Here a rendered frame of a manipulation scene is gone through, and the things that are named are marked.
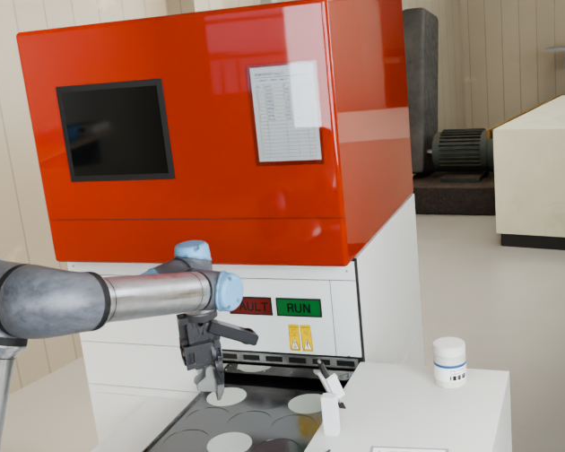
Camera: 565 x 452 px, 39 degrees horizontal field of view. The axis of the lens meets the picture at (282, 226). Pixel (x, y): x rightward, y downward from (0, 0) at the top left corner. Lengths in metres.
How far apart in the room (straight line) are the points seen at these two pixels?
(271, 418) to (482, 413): 0.49
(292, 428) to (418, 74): 5.88
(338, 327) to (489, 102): 8.12
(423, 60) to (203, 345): 5.98
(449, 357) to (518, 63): 8.13
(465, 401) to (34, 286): 0.94
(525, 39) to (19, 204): 6.72
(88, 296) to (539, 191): 4.96
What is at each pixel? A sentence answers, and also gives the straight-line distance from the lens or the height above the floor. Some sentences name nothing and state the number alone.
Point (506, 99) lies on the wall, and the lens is 9.84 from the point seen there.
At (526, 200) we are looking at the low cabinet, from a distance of 6.00.
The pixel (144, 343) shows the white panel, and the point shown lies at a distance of 2.18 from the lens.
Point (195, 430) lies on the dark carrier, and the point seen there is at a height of 0.90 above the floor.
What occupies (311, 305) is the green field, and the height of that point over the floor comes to 1.11.
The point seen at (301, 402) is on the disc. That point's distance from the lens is 1.93.
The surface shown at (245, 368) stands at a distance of 2.06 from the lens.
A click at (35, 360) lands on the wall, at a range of 4.64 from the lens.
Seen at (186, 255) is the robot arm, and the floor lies 1.33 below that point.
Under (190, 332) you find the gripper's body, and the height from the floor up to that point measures 1.16.
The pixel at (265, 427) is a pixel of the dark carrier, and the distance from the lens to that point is 1.84.
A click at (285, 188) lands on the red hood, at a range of 1.81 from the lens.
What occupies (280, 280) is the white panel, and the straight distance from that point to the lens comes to 1.94.
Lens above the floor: 1.77
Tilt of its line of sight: 14 degrees down
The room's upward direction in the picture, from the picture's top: 6 degrees counter-clockwise
